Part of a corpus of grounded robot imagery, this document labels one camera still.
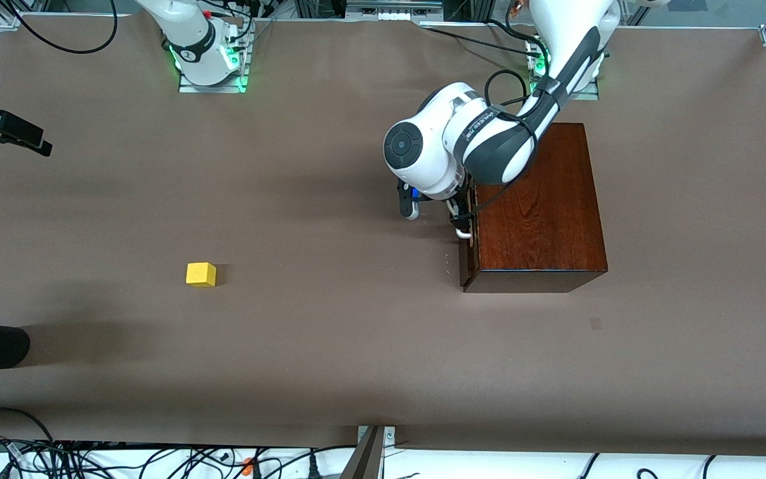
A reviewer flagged wooden drawer with white handle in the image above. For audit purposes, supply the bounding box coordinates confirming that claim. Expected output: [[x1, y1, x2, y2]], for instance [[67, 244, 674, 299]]
[[455, 200, 481, 291]]

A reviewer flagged yellow block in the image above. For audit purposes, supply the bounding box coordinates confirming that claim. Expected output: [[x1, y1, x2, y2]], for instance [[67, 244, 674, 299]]
[[186, 262, 217, 288]]

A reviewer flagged dark wooden drawer cabinet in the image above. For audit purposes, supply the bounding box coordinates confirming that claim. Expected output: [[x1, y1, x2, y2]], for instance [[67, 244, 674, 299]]
[[466, 122, 608, 293]]

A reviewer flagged brown table cover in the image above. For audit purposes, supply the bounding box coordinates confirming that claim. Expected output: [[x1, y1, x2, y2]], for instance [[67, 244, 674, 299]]
[[0, 13, 766, 457]]

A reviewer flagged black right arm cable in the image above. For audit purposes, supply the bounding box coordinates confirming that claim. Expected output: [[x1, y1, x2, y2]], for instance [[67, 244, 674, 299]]
[[0, 0, 118, 55]]

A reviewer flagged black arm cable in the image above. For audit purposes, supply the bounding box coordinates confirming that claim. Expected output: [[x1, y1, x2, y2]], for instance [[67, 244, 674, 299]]
[[468, 69, 545, 222], [0, 0, 118, 55]]

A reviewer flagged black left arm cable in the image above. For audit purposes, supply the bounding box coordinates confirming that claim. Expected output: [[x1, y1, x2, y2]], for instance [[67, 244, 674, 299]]
[[468, 69, 545, 222]]

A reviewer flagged long black base cable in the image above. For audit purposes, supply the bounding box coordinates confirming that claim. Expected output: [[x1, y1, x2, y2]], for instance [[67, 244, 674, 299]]
[[420, 24, 543, 58]]

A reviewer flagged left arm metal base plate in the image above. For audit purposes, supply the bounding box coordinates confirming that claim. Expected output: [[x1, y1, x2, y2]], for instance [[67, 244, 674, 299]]
[[528, 37, 600, 101]]

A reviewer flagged short black base cable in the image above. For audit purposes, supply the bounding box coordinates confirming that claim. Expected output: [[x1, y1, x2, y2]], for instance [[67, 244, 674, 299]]
[[486, 19, 547, 51]]

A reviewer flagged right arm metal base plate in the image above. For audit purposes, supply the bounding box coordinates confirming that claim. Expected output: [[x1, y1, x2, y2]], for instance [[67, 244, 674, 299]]
[[178, 20, 251, 94]]

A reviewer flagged metal mounting bracket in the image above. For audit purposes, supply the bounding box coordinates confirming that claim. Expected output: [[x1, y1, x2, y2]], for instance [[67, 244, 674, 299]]
[[356, 426, 397, 454]]

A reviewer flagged black looped floor cable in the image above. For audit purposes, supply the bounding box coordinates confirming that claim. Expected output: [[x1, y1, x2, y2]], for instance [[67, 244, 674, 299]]
[[0, 407, 58, 460]]

